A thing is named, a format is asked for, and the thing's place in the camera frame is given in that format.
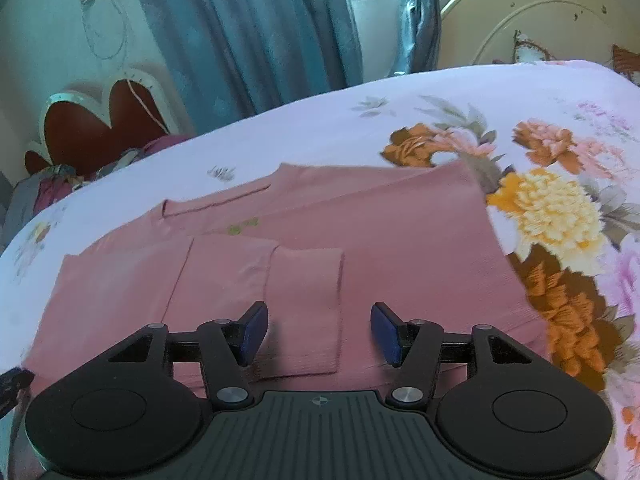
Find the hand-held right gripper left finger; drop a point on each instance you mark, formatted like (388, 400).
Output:
(252, 331)

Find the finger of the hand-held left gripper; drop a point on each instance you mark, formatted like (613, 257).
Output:
(15, 384)

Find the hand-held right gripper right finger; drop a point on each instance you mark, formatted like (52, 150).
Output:
(385, 332)

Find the pink knit sweater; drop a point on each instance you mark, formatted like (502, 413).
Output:
(380, 240)

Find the pile of mixed clothes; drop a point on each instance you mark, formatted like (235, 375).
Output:
(55, 185)

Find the grey cloth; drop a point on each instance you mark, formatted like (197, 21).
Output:
(12, 210)

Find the red heart-shaped chair back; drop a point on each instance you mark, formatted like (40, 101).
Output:
(90, 130)

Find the floral pink bedsheet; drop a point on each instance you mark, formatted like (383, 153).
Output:
(560, 125)

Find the wide teal curtain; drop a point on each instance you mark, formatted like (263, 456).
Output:
(250, 35)

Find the narrow teal curtain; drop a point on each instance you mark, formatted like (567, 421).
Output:
(417, 20)

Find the red patterned pillow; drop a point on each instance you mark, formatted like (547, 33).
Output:
(627, 62)

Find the cream wooden headboard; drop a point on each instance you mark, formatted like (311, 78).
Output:
(550, 5)

